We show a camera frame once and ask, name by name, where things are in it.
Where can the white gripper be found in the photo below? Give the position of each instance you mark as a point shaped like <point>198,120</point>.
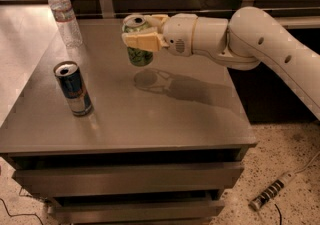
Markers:
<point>177,35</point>

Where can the green soda can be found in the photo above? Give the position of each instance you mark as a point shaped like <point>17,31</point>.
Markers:
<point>138,54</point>

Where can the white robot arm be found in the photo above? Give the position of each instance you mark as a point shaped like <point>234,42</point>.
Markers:
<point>250,37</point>

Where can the blue silver redbull can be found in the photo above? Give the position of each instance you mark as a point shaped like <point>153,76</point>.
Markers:
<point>69,78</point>

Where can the clear plastic water bottle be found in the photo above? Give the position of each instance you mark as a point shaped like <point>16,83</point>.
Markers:
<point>66,21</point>

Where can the grey drawer cabinet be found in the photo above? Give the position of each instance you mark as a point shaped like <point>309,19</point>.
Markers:
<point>174,111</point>

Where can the grey upper drawer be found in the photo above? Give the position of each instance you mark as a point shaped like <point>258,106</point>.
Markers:
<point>129,179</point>

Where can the grey drawer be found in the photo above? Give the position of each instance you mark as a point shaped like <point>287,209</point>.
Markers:
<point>129,179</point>
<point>124,213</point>

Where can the white power strip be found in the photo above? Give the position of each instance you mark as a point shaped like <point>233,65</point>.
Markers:
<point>271,191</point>

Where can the grey lower drawer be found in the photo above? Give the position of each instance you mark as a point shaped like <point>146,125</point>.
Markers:
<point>124,213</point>

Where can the thin metal rail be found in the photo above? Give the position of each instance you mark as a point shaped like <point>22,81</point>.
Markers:
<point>276,12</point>

